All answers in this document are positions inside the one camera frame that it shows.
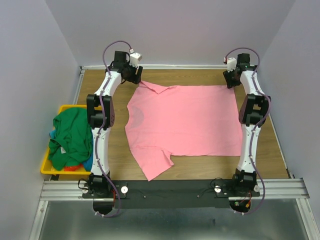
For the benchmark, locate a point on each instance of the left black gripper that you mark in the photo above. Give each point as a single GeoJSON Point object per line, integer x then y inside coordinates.
{"type": "Point", "coordinates": [134, 78]}

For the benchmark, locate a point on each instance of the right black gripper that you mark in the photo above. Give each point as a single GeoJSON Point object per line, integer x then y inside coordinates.
{"type": "Point", "coordinates": [229, 83]}

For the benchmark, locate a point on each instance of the pink t shirt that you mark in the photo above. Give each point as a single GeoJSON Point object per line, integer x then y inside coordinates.
{"type": "Point", "coordinates": [177, 120]}

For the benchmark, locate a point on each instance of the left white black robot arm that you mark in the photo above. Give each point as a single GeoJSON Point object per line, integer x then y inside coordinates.
{"type": "Point", "coordinates": [101, 116]}

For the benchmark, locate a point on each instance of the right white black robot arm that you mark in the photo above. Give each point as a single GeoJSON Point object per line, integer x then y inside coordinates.
{"type": "Point", "coordinates": [252, 115]}

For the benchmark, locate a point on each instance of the green t shirt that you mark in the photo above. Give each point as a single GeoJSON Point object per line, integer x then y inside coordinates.
{"type": "Point", "coordinates": [72, 143]}

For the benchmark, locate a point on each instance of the blue t shirt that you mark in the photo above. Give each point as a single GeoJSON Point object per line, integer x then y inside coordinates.
{"type": "Point", "coordinates": [59, 161]}

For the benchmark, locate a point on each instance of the orange t shirt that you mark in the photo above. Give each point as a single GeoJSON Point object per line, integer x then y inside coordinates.
{"type": "Point", "coordinates": [74, 168]}

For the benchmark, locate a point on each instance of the yellow plastic bin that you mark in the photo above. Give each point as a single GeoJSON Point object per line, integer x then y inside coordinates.
{"type": "Point", "coordinates": [46, 167]}

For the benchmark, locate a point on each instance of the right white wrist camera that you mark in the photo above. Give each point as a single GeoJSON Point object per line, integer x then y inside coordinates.
{"type": "Point", "coordinates": [231, 64]}

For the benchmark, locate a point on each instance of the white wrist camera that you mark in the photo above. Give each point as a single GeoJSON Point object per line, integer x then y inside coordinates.
{"type": "Point", "coordinates": [135, 59]}
{"type": "Point", "coordinates": [231, 64]}

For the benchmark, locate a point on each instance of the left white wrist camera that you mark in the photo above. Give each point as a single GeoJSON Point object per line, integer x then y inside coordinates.
{"type": "Point", "coordinates": [135, 59]}

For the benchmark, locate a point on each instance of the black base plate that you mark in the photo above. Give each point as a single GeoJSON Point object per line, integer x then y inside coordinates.
{"type": "Point", "coordinates": [110, 198]}

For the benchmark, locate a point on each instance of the aluminium front rail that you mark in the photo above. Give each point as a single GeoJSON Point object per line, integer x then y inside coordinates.
{"type": "Point", "coordinates": [290, 188]}

